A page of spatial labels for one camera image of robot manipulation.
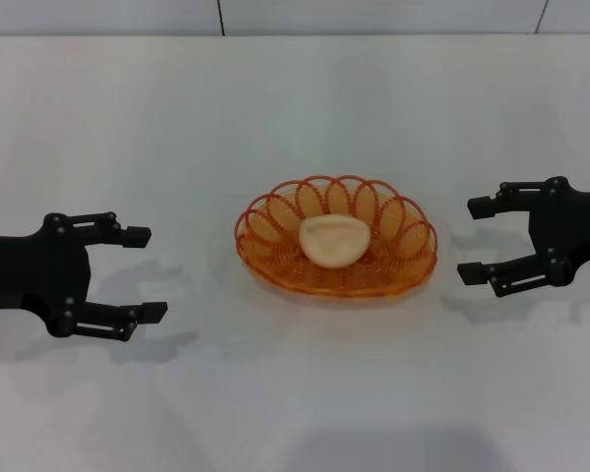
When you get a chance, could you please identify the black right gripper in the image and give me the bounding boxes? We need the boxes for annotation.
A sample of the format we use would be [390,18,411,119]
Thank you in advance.
[456,175,590,299]

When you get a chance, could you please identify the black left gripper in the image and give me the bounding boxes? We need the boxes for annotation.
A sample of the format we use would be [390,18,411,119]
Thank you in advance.
[0,211,170,343]

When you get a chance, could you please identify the orange plastic wire basket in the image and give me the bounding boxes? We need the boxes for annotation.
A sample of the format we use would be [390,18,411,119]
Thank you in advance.
[234,173,440,298]

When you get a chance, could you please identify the pale peach bread bun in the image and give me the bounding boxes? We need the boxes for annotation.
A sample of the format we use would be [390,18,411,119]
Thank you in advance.
[298,213,373,269]

